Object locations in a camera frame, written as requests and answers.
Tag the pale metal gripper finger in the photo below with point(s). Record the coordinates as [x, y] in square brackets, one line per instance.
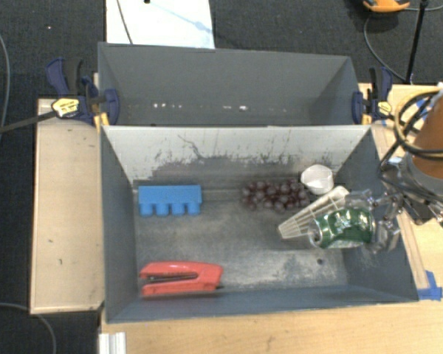
[363, 197]
[385, 236]

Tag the green crushed drink can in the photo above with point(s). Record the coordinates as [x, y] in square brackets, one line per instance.
[341, 229]

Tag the white plastic cup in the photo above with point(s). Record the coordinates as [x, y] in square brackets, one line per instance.
[317, 179]

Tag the white ribbed plastic basket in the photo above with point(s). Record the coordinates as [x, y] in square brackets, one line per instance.
[302, 218]

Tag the dark red grape bunch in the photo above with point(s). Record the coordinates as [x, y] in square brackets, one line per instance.
[275, 195]

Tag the grey metal bin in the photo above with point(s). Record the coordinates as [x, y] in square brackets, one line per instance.
[225, 256]

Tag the blue toy building block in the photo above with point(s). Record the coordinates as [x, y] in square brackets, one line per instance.
[168, 197]

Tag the red stapler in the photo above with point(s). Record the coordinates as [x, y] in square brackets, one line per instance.
[184, 277]

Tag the pale wood board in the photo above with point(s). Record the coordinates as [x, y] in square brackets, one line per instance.
[66, 216]

